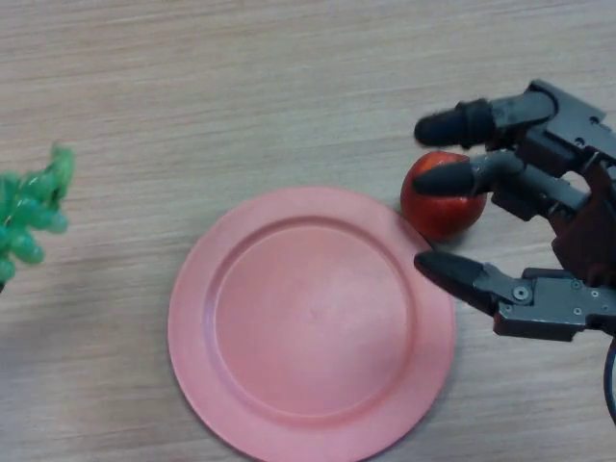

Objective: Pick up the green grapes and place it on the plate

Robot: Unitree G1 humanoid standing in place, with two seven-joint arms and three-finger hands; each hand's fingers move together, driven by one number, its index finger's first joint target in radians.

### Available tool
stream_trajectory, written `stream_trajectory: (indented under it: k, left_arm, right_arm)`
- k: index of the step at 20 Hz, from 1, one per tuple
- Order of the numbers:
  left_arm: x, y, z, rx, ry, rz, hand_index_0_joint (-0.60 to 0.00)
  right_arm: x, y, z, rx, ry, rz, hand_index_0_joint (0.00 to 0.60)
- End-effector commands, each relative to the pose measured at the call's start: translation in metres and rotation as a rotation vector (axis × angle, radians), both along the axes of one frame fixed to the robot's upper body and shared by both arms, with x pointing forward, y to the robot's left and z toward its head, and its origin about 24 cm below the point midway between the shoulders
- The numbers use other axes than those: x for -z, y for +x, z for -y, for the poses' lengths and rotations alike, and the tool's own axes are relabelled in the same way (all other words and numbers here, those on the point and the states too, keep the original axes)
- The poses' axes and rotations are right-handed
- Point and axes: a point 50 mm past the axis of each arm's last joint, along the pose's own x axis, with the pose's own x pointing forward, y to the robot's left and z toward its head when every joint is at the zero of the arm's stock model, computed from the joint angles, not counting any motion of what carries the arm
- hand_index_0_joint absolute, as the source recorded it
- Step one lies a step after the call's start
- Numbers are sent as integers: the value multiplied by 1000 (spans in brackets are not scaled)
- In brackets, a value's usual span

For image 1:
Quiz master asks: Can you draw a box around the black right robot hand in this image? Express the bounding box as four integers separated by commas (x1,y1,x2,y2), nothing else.
412,79,616,344

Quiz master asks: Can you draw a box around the red apple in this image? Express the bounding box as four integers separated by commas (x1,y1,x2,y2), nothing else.
399,150,488,241

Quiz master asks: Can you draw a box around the green grapes bunch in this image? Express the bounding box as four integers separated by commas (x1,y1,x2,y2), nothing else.
0,142,77,290

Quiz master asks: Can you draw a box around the pink round plate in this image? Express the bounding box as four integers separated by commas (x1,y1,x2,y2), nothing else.
167,186,457,462

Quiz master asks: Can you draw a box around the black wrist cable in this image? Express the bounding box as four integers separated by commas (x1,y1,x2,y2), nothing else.
602,336,616,427

